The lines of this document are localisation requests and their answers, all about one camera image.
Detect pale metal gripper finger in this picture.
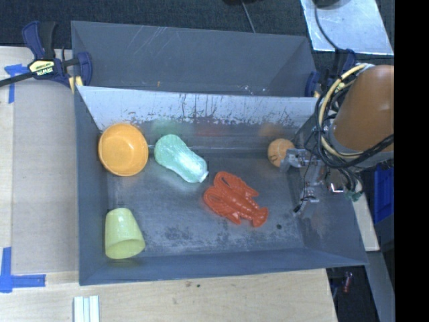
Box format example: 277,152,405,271
294,186,320,220
280,148,308,173

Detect yellow-green cup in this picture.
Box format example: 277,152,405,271
104,207,147,260

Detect orange ball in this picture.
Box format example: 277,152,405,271
267,138,296,168

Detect orange bowl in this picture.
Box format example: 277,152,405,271
97,122,149,178

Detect grey metal bin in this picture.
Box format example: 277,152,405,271
70,20,370,286

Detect red toy lobster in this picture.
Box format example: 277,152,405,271
202,170,269,229

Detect pale green toy cabbage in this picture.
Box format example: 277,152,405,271
154,133,210,184

